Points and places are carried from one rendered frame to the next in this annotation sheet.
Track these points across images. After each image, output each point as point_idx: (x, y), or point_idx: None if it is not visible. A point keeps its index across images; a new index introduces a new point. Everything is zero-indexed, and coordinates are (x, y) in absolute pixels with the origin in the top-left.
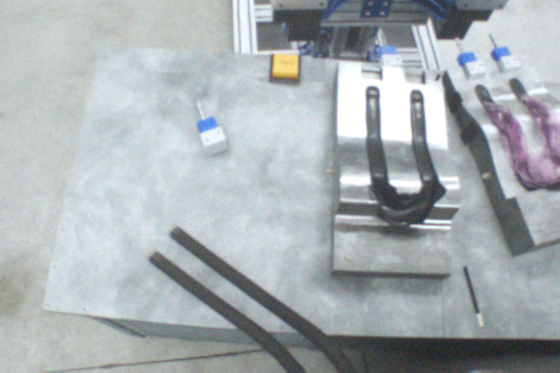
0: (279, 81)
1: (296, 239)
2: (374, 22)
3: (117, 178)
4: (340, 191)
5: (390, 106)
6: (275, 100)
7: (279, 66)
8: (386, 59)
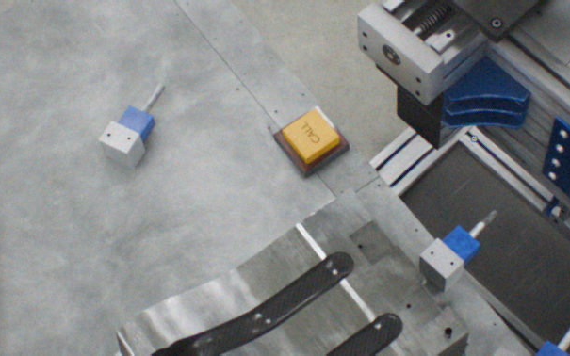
0: (284, 150)
1: (75, 339)
2: (565, 200)
3: (0, 88)
4: (128, 323)
5: (336, 304)
6: (253, 169)
7: (298, 129)
8: (435, 249)
